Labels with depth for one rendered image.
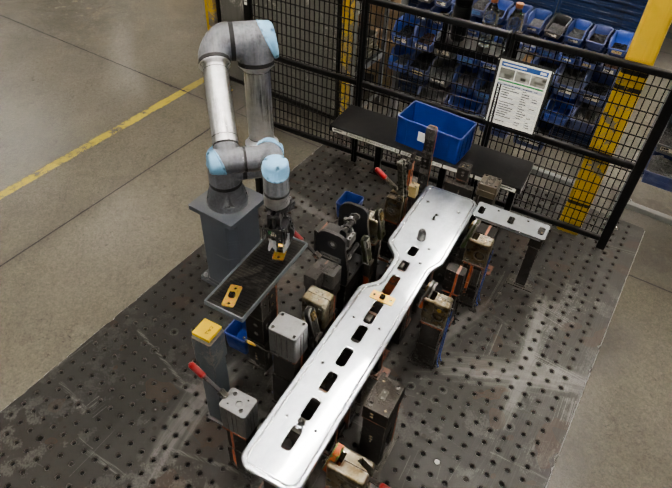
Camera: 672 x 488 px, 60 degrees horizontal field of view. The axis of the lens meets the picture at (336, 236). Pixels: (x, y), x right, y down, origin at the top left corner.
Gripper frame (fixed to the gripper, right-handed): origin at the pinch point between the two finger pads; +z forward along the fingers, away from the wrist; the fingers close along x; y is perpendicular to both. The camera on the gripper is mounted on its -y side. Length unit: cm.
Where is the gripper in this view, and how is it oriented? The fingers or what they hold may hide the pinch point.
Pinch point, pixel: (280, 247)
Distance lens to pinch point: 188.5
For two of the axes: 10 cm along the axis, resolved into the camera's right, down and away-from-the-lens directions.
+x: 9.8, 1.5, -1.0
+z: -0.4, 7.3, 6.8
